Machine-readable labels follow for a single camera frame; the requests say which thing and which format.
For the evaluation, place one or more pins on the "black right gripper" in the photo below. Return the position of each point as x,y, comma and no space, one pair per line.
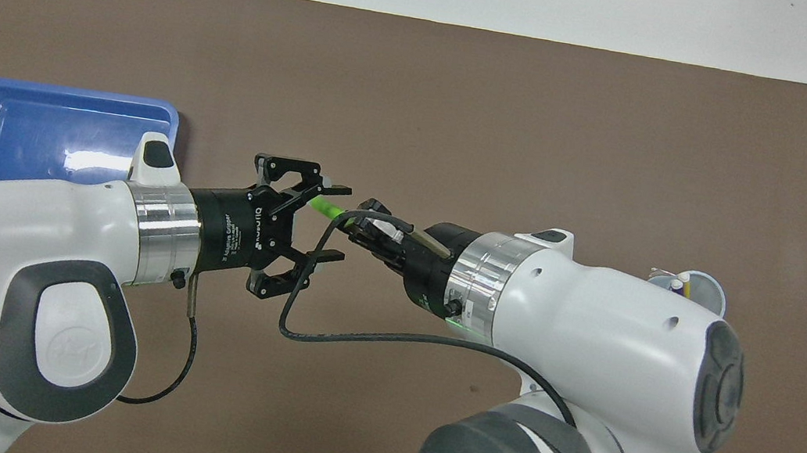
429,270

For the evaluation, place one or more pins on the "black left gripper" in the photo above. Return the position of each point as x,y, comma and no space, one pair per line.
237,231

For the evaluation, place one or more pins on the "green pen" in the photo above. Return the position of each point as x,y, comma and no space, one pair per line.
327,208

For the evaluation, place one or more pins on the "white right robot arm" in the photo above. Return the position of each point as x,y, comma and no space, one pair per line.
595,324

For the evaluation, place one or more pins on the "blue plastic tray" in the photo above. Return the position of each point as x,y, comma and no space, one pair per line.
30,127

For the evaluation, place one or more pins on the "brown table mat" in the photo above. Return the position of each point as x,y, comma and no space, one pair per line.
467,109

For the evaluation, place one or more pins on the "yellow pen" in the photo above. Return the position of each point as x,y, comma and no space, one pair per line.
691,279

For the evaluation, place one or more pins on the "clear plastic cup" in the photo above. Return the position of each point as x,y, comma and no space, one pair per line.
710,289

